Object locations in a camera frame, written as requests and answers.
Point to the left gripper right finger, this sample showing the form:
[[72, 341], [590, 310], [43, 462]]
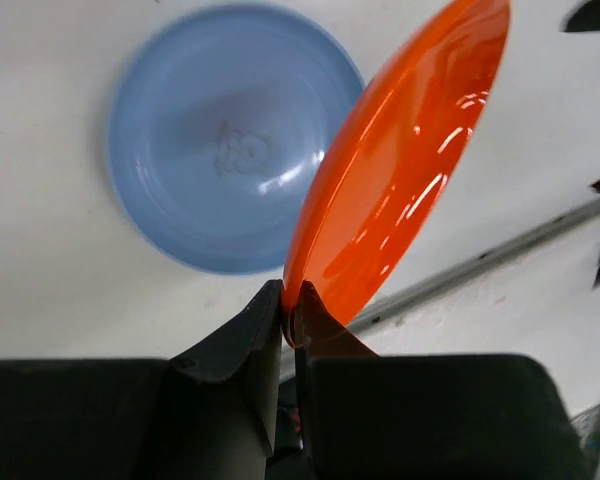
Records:
[[329, 363]]

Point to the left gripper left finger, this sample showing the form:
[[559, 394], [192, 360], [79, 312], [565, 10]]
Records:
[[216, 413]]

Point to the red-orange plate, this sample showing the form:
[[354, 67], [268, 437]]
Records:
[[393, 157]]

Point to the blue plate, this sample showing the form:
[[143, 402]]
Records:
[[218, 127]]

